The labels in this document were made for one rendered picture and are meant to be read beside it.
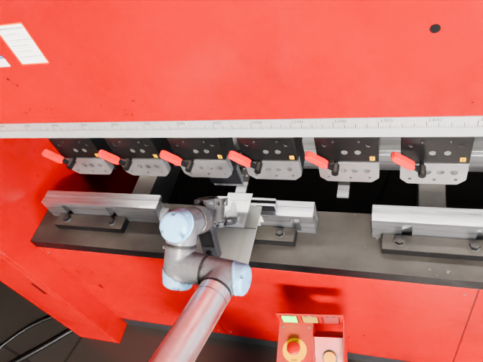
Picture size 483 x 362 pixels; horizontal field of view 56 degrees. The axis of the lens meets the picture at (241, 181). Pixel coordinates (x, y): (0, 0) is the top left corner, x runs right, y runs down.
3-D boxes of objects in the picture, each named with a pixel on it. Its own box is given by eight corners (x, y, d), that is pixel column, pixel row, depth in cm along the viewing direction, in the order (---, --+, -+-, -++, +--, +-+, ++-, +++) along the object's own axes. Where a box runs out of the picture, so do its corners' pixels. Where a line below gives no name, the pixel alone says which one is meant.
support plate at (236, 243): (186, 277, 134) (185, 276, 133) (210, 205, 149) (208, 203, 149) (244, 284, 128) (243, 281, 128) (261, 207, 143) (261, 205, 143)
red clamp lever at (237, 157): (228, 156, 115) (261, 172, 117) (232, 144, 117) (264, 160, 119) (226, 159, 116) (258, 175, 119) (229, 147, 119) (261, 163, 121)
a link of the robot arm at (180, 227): (154, 243, 105) (158, 207, 104) (176, 236, 115) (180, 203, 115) (185, 249, 103) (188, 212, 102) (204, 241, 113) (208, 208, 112)
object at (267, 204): (217, 208, 150) (215, 203, 148) (220, 201, 152) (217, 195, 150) (275, 211, 144) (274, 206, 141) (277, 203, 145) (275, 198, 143)
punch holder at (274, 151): (249, 179, 128) (235, 138, 115) (256, 156, 132) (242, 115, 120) (302, 180, 123) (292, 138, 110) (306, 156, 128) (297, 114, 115)
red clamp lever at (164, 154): (159, 155, 121) (192, 170, 124) (164, 144, 124) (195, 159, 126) (157, 158, 123) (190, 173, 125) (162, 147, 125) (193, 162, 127)
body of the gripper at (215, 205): (229, 197, 128) (213, 200, 117) (229, 227, 128) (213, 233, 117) (205, 196, 130) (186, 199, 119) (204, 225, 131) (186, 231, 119)
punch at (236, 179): (213, 187, 142) (204, 168, 134) (215, 182, 143) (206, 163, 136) (244, 188, 138) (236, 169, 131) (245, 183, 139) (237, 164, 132)
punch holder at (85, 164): (75, 174, 147) (47, 139, 135) (86, 154, 152) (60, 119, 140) (114, 174, 142) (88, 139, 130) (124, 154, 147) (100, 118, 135)
